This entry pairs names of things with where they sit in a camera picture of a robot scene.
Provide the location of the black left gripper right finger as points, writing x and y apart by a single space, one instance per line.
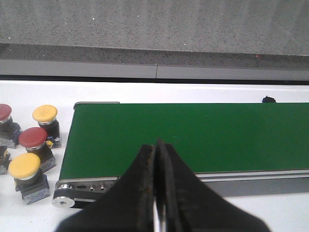
185 204

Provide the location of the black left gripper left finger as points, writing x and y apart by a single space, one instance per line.
126 207

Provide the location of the yellow mushroom push button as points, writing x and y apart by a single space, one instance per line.
45 115
29 178

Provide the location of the red mushroom push button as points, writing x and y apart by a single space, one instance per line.
34 141
9 130

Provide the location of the grey granite ledge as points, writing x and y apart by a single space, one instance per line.
156 40

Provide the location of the aluminium conveyor frame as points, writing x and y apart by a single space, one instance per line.
217 183

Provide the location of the black cable stub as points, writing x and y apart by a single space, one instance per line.
268 99

